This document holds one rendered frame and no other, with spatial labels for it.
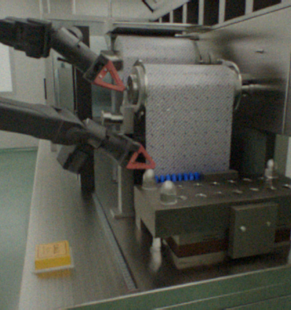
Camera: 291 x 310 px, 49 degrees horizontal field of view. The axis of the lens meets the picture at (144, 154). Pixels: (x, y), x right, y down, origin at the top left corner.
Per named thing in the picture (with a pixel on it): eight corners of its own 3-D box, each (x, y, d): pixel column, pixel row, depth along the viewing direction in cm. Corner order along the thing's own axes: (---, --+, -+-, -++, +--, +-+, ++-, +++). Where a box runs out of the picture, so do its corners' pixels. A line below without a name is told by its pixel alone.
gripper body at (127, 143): (126, 169, 74) (97, 155, 71) (117, 159, 83) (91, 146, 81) (139, 144, 74) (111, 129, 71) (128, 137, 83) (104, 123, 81)
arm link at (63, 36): (42, 45, 75) (56, 25, 73) (50, 41, 81) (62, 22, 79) (67, 64, 77) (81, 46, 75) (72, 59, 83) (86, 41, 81)
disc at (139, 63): (130, 113, 91) (130, 58, 87) (131, 113, 91) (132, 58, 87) (144, 124, 78) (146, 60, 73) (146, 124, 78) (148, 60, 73)
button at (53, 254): (36, 254, 71) (35, 243, 70) (68, 249, 73) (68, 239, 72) (34, 271, 64) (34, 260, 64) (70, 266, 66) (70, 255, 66)
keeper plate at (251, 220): (227, 254, 69) (230, 205, 66) (267, 247, 72) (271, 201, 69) (233, 260, 67) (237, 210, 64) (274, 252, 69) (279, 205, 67)
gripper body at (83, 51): (91, 79, 76) (65, 58, 73) (88, 81, 85) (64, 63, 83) (108, 57, 76) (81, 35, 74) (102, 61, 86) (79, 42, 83)
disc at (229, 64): (210, 111, 98) (214, 60, 93) (211, 111, 98) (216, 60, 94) (236, 120, 84) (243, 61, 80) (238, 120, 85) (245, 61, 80)
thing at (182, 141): (145, 184, 82) (145, 111, 78) (227, 176, 88) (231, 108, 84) (146, 185, 82) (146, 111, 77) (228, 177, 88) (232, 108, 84)
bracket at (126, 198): (108, 212, 94) (106, 106, 87) (130, 210, 95) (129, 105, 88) (112, 219, 89) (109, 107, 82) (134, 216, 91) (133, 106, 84)
